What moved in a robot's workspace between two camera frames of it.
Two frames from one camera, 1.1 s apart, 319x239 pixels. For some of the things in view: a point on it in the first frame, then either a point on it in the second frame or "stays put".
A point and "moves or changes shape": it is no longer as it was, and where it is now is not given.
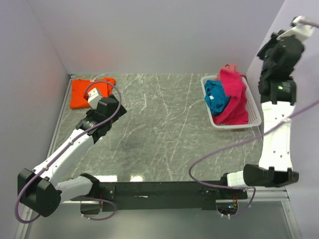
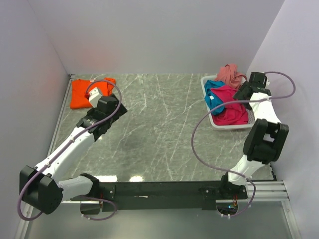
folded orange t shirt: [79, 87] stays put
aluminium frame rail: [269, 194] stays put
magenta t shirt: [236, 112] moves or changes shape
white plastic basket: [254, 118] stays put
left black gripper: [121, 111] stays put
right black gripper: [272, 41] -> [239, 95]
